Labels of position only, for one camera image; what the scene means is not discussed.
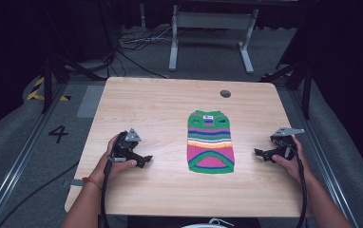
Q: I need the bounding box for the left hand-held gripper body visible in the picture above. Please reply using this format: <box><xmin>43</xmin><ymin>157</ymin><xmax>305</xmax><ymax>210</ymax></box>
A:
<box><xmin>107</xmin><ymin>127</ymin><xmax>146</xmax><ymax>165</ymax></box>

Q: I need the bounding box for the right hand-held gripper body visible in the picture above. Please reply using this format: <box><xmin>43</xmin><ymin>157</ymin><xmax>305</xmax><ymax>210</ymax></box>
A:
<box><xmin>263</xmin><ymin>126</ymin><xmax>306</xmax><ymax>163</ymax></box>

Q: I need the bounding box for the striped knitted pet sweater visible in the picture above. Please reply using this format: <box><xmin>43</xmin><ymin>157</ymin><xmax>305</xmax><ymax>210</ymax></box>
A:
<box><xmin>186</xmin><ymin>109</ymin><xmax>236</xmax><ymax>175</ymax></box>

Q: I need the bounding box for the person's right hand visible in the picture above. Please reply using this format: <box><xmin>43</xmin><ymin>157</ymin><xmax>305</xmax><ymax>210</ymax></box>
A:
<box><xmin>271</xmin><ymin>136</ymin><xmax>314</xmax><ymax>185</ymax></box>

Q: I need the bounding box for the person's left hand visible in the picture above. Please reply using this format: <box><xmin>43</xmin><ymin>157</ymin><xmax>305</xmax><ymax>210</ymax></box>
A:
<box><xmin>88</xmin><ymin>134</ymin><xmax>138</xmax><ymax>188</ymax></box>

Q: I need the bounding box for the grey floor plate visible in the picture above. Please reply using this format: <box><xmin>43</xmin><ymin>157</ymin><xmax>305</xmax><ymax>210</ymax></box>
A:
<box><xmin>76</xmin><ymin>85</ymin><xmax>105</xmax><ymax>119</ymax></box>

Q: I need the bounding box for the black metal stand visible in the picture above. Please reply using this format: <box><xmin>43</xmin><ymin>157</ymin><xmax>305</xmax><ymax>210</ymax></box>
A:
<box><xmin>41</xmin><ymin>52</ymin><xmax>108</xmax><ymax>115</ymax></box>
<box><xmin>259</xmin><ymin>60</ymin><xmax>315</xmax><ymax>121</ymax></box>

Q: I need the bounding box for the white round object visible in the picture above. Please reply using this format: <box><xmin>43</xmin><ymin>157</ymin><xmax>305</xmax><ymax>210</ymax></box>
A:
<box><xmin>181</xmin><ymin>218</ymin><xmax>235</xmax><ymax>228</ymax></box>

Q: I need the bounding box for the yellow black hazard tape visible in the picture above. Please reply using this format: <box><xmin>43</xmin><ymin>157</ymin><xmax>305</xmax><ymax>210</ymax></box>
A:
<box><xmin>26</xmin><ymin>76</ymin><xmax>72</xmax><ymax>103</ymax></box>

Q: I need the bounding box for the red bracelet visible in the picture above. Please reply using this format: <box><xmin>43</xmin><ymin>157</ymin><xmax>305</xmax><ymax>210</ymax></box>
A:
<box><xmin>82</xmin><ymin>176</ymin><xmax>104</xmax><ymax>191</ymax></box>

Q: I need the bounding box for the metal floor rail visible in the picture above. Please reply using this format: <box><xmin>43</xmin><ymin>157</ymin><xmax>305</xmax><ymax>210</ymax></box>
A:
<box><xmin>0</xmin><ymin>83</ymin><xmax>70</xmax><ymax>228</ymax></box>
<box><xmin>287</xmin><ymin>89</ymin><xmax>360</xmax><ymax>228</ymax></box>

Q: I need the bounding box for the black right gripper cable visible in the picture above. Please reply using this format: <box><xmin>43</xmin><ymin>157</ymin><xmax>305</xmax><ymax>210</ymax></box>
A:
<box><xmin>282</xmin><ymin>142</ymin><xmax>309</xmax><ymax>228</ymax></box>

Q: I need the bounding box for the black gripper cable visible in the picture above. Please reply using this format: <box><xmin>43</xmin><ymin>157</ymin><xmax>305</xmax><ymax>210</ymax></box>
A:
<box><xmin>282</xmin><ymin>142</ymin><xmax>309</xmax><ymax>228</ymax></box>
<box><xmin>99</xmin><ymin>153</ymin><xmax>117</xmax><ymax>228</ymax></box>

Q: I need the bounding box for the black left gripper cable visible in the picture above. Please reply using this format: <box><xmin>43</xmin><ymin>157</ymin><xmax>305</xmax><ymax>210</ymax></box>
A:
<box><xmin>99</xmin><ymin>153</ymin><xmax>117</xmax><ymax>228</ymax></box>

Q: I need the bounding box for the grey table edge bracket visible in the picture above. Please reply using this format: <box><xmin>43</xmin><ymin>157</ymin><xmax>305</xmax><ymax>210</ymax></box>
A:
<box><xmin>69</xmin><ymin>178</ymin><xmax>86</xmax><ymax>188</ymax></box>

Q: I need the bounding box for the black floor cable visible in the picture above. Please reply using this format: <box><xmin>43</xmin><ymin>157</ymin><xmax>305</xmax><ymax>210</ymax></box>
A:
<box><xmin>0</xmin><ymin>161</ymin><xmax>81</xmax><ymax>228</ymax></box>

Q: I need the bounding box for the bundle of floor cables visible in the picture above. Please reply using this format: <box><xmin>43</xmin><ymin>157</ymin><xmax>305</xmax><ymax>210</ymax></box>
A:
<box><xmin>115</xmin><ymin>26</ymin><xmax>175</xmax><ymax>80</ymax></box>

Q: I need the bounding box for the white metal desk frame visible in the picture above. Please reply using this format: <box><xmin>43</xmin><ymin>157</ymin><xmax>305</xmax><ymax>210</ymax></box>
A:
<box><xmin>167</xmin><ymin>4</ymin><xmax>260</xmax><ymax>75</ymax></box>

